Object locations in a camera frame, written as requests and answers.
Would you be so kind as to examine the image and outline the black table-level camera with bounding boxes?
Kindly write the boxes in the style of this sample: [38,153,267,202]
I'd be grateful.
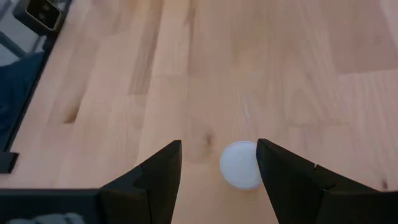
[12,0,65,35]

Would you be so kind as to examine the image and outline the amber bottle with round tablets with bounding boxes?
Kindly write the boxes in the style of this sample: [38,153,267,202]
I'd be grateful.
[219,140,261,190]

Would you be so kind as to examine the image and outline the blue fabric seat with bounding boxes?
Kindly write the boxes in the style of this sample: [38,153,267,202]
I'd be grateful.
[0,51,46,152]

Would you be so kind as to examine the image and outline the black table bracket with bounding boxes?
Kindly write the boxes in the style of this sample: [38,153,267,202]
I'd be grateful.
[0,151,19,174]

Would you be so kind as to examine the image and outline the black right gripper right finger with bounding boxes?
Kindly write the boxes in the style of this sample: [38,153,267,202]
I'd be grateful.
[256,138,398,224]

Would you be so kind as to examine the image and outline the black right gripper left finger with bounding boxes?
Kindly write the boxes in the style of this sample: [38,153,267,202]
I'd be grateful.
[99,139,183,224]

